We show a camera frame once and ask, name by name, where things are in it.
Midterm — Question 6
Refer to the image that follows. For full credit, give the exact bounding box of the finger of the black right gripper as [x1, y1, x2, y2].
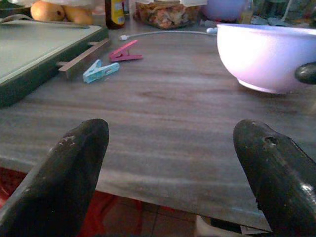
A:
[294, 62, 316, 85]

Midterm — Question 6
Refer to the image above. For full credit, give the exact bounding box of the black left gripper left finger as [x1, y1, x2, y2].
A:
[0, 118, 110, 237]

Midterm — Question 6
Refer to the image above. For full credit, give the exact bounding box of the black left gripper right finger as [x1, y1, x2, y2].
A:
[233, 119, 316, 237]

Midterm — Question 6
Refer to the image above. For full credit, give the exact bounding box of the white ceramic bowl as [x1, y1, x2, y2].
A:
[216, 23, 316, 95]

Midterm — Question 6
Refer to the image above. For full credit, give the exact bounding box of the lilac round bowl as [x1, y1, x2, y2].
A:
[202, 0, 249, 22]

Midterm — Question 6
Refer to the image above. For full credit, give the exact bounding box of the blue plastic clothespin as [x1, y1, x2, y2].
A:
[82, 59, 120, 84]

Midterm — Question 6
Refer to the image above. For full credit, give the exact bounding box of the grey induction cooktop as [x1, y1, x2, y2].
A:
[0, 14, 110, 108]

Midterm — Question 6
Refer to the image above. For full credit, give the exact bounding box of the pink plastic clothespin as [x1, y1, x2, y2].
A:
[108, 39, 144, 63]

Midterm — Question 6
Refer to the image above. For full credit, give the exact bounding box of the clear container of snacks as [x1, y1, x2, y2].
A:
[133, 0, 202, 30]

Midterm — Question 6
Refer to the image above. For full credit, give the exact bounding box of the yellow mango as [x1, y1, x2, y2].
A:
[62, 5, 94, 25]
[30, 0, 66, 22]

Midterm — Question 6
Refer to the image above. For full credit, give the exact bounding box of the brown bottle with yellow label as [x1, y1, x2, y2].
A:
[105, 0, 126, 30]

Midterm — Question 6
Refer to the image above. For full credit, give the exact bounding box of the white charging cable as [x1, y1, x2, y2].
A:
[119, 27, 219, 41]

